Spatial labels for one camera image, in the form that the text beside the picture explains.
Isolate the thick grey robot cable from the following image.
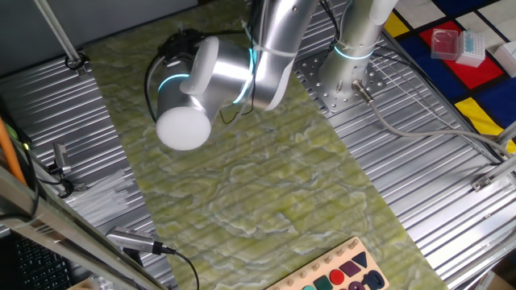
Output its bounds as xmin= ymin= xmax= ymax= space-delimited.
xmin=350 ymin=79 xmax=513 ymax=159

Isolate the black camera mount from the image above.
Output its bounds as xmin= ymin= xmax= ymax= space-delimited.
xmin=48 ymin=163 xmax=77 ymax=199

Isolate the white plastic box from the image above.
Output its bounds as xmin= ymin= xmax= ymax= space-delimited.
xmin=493 ymin=39 xmax=516 ymax=78

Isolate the aluminium extrusion with bracket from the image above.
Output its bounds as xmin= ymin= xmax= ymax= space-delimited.
xmin=470 ymin=120 xmax=516 ymax=193

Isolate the black keyboard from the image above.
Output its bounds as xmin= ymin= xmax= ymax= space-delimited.
xmin=14 ymin=235 xmax=76 ymax=290

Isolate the black pole clamp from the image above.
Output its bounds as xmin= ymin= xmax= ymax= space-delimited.
xmin=64 ymin=52 xmax=91 ymax=73

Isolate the clear pink plastic box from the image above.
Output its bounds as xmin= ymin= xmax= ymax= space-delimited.
xmin=430 ymin=27 xmax=460 ymax=61

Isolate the blue puzzle piece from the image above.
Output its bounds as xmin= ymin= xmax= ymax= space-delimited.
xmin=361 ymin=269 xmax=386 ymax=290

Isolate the wooden shape puzzle board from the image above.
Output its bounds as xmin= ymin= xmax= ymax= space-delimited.
xmin=264 ymin=236 xmax=391 ymax=290

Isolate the red round puzzle piece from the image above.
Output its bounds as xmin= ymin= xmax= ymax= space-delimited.
xmin=329 ymin=268 xmax=346 ymax=286

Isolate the white pipette tip rack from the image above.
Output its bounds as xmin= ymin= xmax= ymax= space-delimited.
xmin=455 ymin=30 xmax=487 ymax=68

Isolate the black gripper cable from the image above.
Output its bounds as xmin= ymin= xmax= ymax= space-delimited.
xmin=218 ymin=78 xmax=259 ymax=126

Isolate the orange cable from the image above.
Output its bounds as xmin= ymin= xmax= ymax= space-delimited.
xmin=0 ymin=116 xmax=28 ymax=187

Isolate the green marble pattern mat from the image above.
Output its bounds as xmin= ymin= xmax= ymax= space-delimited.
xmin=82 ymin=0 xmax=451 ymax=290

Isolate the black camera cable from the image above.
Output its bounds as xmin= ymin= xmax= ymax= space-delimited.
xmin=151 ymin=240 xmax=202 ymax=290

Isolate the purple puzzle piece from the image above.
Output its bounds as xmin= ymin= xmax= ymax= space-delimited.
xmin=339 ymin=260 xmax=362 ymax=278

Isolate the aluminium pole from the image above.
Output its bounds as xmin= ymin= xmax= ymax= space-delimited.
xmin=33 ymin=0 xmax=88 ymax=77

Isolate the aluminium frame bar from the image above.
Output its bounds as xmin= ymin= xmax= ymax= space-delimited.
xmin=0 ymin=167 xmax=169 ymax=290

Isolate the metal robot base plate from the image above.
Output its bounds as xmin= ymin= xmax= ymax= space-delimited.
xmin=292 ymin=48 xmax=388 ymax=114

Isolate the black camera stand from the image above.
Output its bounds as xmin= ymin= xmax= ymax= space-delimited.
xmin=122 ymin=247 xmax=145 ymax=270

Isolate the green square puzzle piece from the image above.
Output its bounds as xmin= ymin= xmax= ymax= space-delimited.
xmin=313 ymin=275 xmax=334 ymax=290

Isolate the ribbed silver depth camera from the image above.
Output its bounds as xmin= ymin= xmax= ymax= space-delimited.
xmin=105 ymin=226 xmax=155 ymax=254

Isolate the cardboard box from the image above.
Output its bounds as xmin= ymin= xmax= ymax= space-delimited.
xmin=66 ymin=279 xmax=96 ymax=290
xmin=477 ymin=268 xmax=516 ymax=290

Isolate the colourful chequered cloth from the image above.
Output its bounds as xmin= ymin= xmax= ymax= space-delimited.
xmin=382 ymin=0 xmax=516 ymax=155

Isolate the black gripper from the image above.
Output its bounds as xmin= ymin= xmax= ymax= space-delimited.
xmin=158 ymin=28 xmax=203 ymax=61

